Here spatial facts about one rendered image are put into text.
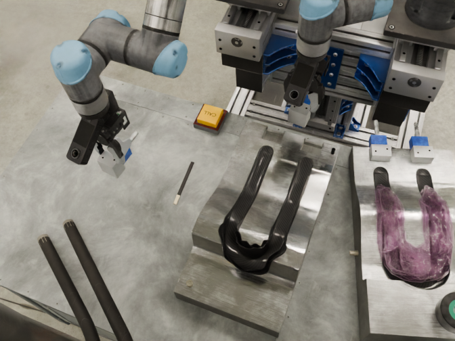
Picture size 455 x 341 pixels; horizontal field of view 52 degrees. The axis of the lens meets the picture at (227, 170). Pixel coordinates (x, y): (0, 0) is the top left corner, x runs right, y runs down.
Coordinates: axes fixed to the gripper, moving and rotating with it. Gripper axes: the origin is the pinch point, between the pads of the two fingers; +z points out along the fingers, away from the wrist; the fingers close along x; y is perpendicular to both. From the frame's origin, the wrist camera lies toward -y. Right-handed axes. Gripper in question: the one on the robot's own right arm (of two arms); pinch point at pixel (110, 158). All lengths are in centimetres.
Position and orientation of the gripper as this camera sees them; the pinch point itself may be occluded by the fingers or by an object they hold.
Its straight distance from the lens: 122.0
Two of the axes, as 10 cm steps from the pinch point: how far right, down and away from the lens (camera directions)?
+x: -8.7, -4.0, 2.8
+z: 0.5, 5.0, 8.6
